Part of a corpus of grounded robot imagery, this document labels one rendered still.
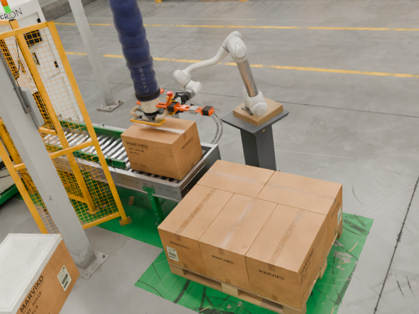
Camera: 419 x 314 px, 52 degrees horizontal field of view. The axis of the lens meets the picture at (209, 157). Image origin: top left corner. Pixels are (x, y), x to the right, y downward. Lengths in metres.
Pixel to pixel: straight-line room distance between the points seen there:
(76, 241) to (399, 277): 2.70
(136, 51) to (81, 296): 2.14
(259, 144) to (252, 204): 0.98
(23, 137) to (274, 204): 1.99
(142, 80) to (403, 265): 2.60
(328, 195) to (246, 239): 0.78
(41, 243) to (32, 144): 0.84
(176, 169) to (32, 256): 1.52
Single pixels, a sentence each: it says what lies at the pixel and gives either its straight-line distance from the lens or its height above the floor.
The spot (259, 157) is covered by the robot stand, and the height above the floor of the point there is 0.33.
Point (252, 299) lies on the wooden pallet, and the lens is 3.57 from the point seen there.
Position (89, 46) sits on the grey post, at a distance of 6.70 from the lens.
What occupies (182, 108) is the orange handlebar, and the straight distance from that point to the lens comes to 3.70.
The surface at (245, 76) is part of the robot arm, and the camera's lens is 3.84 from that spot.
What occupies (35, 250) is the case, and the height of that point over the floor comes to 1.02.
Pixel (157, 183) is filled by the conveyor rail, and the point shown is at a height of 0.58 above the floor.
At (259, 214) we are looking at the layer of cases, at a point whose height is 0.54.
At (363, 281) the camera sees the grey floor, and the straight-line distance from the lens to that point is 3.70.
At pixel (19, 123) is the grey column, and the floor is 1.56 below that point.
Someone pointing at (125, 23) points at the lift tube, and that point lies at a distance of 3.58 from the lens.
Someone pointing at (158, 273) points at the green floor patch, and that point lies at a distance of 3.96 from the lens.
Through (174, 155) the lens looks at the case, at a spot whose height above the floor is 0.83.
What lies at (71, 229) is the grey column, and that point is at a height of 0.48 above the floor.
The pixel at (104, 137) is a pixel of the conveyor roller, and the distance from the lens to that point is 5.02.
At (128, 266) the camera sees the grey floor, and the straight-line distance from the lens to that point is 4.12.
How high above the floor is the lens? 2.85
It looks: 33 degrees down
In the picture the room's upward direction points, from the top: 12 degrees counter-clockwise
